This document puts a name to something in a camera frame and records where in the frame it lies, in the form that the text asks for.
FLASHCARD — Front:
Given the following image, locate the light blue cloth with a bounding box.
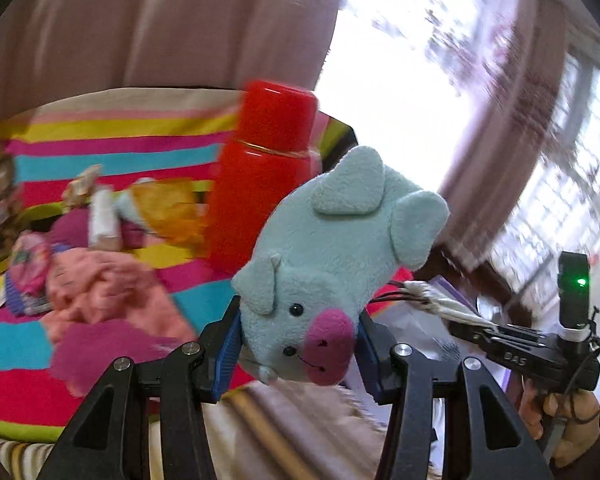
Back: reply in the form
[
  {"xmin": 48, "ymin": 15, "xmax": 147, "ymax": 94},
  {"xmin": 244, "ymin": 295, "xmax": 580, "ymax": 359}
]
[{"xmin": 116, "ymin": 192, "xmax": 148, "ymax": 227}]

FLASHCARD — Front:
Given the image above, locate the beige fringed cloth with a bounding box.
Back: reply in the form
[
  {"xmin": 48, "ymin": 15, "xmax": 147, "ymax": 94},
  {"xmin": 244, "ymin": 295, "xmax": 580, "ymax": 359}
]
[{"xmin": 199, "ymin": 384, "xmax": 397, "ymax": 480}]

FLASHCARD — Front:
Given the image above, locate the light blue plush pig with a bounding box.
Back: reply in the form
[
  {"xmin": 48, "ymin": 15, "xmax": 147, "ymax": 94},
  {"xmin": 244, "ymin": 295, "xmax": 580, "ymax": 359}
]
[{"xmin": 230, "ymin": 145, "xmax": 451, "ymax": 387}]

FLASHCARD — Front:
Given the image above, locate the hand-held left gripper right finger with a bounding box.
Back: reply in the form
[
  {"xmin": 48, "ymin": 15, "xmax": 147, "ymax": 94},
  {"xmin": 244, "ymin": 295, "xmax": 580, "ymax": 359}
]
[{"xmin": 357, "ymin": 310, "xmax": 556, "ymax": 480}]

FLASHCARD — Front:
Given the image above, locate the window with grille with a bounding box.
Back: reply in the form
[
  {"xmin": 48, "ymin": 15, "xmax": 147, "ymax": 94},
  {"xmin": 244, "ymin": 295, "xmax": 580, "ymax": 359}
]
[{"xmin": 489, "ymin": 47, "xmax": 600, "ymax": 298}]

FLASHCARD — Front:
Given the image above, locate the pink curtain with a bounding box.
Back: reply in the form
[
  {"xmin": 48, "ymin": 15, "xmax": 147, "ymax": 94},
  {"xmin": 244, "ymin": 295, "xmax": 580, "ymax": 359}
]
[
  {"xmin": 0, "ymin": 0, "xmax": 352, "ymax": 131},
  {"xmin": 437, "ymin": 0, "xmax": 573, "ymax": 266}
]

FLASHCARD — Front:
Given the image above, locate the orange mesh pouch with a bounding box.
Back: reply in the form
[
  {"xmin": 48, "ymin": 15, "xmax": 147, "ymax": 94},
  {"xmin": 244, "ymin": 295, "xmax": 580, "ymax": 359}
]
[{"xmin": 129, "ymin": 179, "xmax": 212, "ymax": 244}]

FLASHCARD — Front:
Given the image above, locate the red thermos bottle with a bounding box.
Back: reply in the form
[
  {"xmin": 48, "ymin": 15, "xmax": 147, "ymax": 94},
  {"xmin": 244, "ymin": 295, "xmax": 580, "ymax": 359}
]
[{"xmin": 206, "ymin": 80, "xmax": 321, "ymax": 277}]

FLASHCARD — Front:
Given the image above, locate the colourful patterned pouch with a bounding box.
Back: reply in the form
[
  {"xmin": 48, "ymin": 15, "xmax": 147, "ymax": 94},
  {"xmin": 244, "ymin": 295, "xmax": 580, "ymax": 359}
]
[{"xmin": 2, "ymin": 231, "xmax": 57, "ymax": 317}]

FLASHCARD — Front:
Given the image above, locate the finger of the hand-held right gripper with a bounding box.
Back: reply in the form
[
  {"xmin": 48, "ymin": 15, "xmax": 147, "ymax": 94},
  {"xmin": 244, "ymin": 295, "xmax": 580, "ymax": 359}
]
[
  {"xmin": 402, "ymin": 281, "xmax": 483, "ymax": 315},
  {"xmin": 426, "ymin": 302, "xmax": 501, "ymax": 334}
]

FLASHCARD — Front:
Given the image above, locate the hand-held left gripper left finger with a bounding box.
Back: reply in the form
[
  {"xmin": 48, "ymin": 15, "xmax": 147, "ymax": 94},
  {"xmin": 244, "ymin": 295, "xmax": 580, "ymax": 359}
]
[{"xmin": 35, "ymin": 295, "xmax": 244, "ymax": 480}]

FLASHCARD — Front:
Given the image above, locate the pink fluffy cloth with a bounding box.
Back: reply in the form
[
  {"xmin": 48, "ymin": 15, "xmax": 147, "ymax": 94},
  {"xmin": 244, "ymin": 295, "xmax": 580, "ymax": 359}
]
[{"xmin": 44, "ymin": 247, "xmax": 197, "ymax": 347}]

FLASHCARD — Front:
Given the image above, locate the beige cloth bundle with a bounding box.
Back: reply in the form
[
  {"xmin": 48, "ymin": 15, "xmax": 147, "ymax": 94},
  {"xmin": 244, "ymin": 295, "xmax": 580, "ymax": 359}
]
[{"xmin": 61, "ymin": 164, "xmax": 104, "ymax": 212}]

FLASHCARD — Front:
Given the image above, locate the magenta cloth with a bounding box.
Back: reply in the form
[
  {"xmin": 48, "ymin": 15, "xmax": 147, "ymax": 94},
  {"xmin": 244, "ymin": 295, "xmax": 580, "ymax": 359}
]
[{"xmin": 49, "ymin": 329, "xmax": 182, "ymax": 397}]

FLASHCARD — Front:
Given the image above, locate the person's right hand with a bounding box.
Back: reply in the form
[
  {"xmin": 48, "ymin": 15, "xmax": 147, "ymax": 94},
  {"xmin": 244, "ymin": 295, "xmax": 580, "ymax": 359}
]
[{"xmin": 521, "ymin": 386, "xmax": 600, "ymax": 469}]

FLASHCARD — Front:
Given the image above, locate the colourful striped blanket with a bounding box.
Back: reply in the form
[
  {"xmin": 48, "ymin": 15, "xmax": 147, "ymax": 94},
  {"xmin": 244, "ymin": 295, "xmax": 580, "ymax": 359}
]
[{"xmin": 0, "ymin": 87, "xmax": 416, "ymax": 443}]

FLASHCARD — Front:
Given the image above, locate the bright window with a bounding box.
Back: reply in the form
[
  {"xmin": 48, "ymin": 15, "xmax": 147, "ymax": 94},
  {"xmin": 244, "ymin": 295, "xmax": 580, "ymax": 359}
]
[{"xmin": 314, "ymin": 0, "xmax": 541, "ymax": 202}]

